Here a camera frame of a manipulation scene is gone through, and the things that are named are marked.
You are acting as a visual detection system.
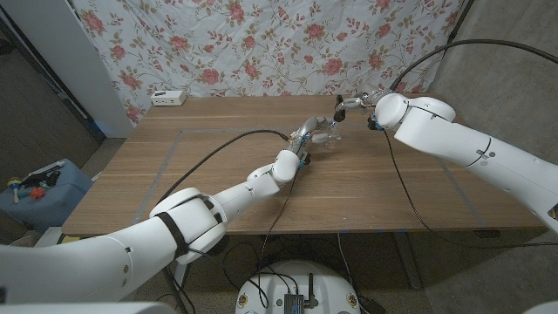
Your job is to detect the blue storage box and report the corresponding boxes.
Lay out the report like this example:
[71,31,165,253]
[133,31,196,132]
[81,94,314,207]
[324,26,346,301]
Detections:
[0,158,95,235]

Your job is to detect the grey floor cable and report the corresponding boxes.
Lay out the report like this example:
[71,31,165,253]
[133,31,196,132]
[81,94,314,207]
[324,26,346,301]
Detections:
[337,233,363,302]

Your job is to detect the black backdrop pole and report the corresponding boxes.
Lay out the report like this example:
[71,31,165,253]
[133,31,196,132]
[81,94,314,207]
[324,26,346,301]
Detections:
[443,0,476,44]

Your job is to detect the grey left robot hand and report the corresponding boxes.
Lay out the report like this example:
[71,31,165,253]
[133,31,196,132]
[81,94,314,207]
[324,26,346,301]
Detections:
[287,115,343,167]

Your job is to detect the black antenna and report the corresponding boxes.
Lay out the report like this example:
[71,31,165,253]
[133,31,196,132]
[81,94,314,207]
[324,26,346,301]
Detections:
[307,273,319,309]

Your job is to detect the floral backdrop cloth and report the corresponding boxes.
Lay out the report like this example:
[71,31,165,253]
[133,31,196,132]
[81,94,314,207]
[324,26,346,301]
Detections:
[71,0,466,126]

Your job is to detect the black toy pieces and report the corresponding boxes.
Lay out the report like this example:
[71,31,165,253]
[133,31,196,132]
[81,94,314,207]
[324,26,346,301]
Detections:
[21,169,62,189]

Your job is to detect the grey table leg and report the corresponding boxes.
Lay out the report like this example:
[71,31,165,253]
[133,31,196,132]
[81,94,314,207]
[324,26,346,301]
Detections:
[391,231,423,291]

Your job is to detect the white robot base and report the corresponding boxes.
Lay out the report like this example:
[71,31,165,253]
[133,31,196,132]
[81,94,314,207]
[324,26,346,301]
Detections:
[234,260,362,314]

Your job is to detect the white mat with yellow print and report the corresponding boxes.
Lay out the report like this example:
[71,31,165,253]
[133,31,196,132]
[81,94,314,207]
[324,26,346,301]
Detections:
[32,226,88,248]

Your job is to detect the white flat stick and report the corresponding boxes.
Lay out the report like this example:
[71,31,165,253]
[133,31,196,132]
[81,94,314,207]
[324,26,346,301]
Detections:
[26,160,66,179]

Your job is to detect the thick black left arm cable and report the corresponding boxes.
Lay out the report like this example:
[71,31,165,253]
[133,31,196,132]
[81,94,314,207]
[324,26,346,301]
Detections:
[156,128,291,204]

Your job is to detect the black pump head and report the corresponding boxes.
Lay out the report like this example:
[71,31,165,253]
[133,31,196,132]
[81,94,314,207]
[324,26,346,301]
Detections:
[333,94,348,124]

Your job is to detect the wooden toy mallet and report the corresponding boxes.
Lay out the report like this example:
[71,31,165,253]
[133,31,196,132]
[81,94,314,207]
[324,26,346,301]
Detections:
[7,176,23,205]

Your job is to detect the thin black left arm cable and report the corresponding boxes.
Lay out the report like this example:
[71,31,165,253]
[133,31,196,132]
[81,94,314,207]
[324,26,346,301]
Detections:
[259,167,302,263]

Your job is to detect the white table leg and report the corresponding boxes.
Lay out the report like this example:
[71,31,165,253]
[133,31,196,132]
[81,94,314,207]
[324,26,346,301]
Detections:
[172,261,192,290]

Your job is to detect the white power strip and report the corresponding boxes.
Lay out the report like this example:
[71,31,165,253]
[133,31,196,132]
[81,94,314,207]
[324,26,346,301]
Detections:
[150,90,187,107]

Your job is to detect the grey computer box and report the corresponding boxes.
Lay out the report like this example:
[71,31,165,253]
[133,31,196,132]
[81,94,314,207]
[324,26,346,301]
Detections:
[283,292,305,314]

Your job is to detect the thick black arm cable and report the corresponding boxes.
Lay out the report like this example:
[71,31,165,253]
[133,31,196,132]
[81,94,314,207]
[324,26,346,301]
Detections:
[390,38,558,92]
[156,128,291,204]

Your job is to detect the clear plastic dispenser bottle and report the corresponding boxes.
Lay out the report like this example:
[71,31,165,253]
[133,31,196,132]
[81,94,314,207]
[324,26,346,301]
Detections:
[322,119,344,148]

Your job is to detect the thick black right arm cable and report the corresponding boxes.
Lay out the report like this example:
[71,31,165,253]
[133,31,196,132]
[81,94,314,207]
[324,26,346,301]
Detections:
[390,38,558,92]

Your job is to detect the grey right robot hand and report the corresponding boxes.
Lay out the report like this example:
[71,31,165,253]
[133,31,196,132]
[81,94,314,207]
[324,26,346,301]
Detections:
[334,83,393,117]

